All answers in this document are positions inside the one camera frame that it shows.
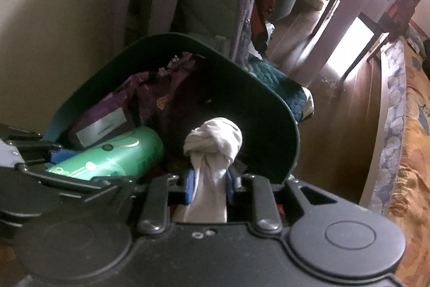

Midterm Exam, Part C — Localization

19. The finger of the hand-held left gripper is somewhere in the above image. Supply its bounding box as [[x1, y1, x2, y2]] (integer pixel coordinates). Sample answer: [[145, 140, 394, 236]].
[[0, 124, 74, 165], [15, 162, 137, 207]]

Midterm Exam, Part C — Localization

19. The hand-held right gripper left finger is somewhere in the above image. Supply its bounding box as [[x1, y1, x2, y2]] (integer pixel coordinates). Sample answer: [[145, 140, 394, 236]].
[[137, 170, 196, 235]]

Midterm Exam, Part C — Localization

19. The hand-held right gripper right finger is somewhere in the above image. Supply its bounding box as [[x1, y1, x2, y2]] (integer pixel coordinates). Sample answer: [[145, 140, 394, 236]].
[[224, 170, 338, 234]]

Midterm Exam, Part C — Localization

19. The green plastic bottle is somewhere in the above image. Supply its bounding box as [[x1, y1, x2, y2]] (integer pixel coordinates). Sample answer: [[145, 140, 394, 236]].
[[45, 126, 165, 182]]

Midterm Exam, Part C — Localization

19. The white knotted cloth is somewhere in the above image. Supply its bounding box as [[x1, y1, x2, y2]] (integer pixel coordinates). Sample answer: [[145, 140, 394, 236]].
[[183, 117, 243, 224]]

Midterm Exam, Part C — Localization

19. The dark trash bin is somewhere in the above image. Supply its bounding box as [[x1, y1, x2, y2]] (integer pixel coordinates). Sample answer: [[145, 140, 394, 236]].
[[44, 32, 300, 187]]

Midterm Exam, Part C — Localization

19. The purple snack bag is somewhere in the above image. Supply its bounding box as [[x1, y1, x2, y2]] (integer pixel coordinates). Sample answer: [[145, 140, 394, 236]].
[[121, 53, 202, 126]]

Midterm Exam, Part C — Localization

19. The purple box with grey label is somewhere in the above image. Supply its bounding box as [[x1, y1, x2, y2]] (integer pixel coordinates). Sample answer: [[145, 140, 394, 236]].
[[65, 95, 142, 150]]

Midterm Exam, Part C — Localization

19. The teal quilted cloth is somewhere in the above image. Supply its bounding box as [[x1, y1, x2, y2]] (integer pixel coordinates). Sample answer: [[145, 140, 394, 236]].
[[247, 55, 314, 121]]

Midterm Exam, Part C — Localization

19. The yellow patterned bed sheet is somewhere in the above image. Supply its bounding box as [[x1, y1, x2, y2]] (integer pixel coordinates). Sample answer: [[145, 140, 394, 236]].
[[386, 38, 430, 287]]

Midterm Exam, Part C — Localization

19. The red plaid cloth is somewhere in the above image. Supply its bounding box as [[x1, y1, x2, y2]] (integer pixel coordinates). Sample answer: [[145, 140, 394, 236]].
[[381, 0, 422, 35]]

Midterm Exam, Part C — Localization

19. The beige bed frame rail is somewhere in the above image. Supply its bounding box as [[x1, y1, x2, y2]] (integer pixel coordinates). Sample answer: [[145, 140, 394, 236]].
[[359, 48, 393, 207]]

